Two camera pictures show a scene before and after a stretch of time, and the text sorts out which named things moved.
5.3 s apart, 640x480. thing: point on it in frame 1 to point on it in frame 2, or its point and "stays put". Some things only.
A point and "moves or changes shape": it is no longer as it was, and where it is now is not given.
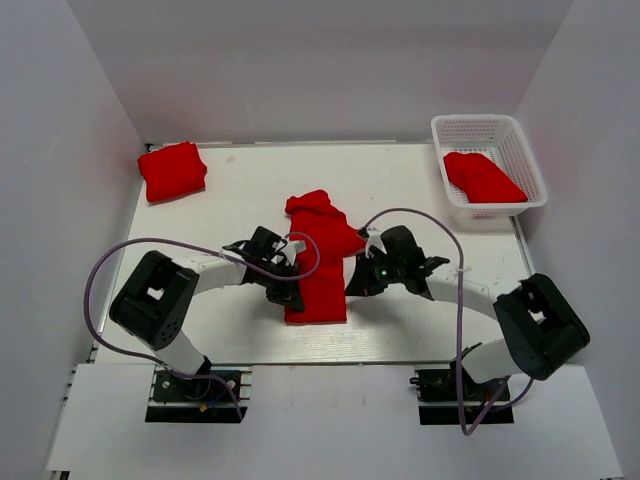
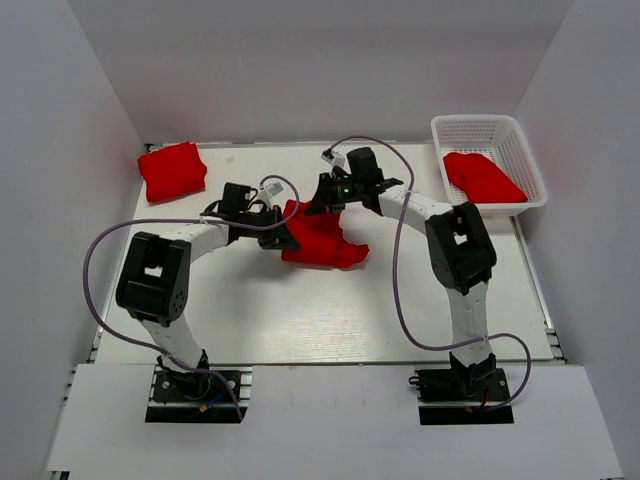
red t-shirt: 324,290 moves or changes shape
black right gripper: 362,283 to 324,199
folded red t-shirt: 173,172 stays put
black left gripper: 288,295 to 279,238
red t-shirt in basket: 482,179 stays put
